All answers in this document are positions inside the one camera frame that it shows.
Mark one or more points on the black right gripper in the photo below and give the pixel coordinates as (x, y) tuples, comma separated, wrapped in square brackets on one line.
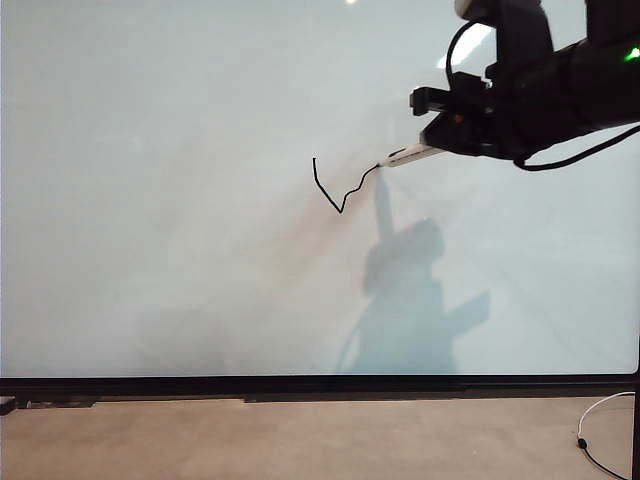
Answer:
[(500, 130)]

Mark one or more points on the white black whiteboard marker pen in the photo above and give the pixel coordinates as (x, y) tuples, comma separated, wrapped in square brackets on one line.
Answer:
[(407, 154)]

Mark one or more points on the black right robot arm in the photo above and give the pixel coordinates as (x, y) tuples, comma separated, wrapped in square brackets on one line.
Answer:
[(575, 85)]

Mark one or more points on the white glass whiteboard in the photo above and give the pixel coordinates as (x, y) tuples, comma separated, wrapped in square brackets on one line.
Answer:
[(150, 200)]

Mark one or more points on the black stand foot block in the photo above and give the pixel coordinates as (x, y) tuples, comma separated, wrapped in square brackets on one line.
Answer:
[(6, 405)]

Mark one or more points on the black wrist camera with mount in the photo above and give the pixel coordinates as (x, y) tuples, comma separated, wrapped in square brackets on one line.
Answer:
[(445, 97)]

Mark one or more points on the black whiteboard frame stand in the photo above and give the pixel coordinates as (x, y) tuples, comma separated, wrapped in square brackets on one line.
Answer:
[(300, 385)]

